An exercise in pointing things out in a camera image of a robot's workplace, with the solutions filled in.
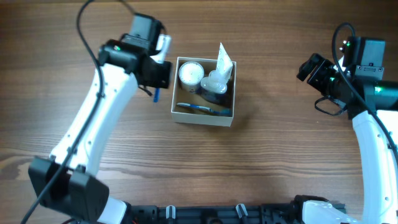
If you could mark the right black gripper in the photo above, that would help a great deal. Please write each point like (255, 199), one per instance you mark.
(319, 73)

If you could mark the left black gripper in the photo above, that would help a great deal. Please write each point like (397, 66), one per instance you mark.
(158, 73)

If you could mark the blue disposable razor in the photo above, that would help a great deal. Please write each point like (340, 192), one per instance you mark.
(156, 95)

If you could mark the white cotton swab tub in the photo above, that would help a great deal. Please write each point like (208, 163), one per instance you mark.
(190, 74)

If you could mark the white cardboard box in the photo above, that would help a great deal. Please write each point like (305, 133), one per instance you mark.
(192, 116)

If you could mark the blue pump bottle clear cap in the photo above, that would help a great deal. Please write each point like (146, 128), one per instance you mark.
(214, 87)

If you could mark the white floral shampoo tube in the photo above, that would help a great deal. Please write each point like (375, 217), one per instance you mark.
(224, 64)

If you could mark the blue white toothbrush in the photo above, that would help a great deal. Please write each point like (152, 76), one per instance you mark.
(225, 112)

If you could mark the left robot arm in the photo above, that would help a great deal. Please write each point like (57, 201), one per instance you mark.
(66, 181)

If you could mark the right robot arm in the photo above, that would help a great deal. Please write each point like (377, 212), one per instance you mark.
(355, 84)

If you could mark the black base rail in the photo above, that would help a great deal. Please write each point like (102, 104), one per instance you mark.
(275, 213)

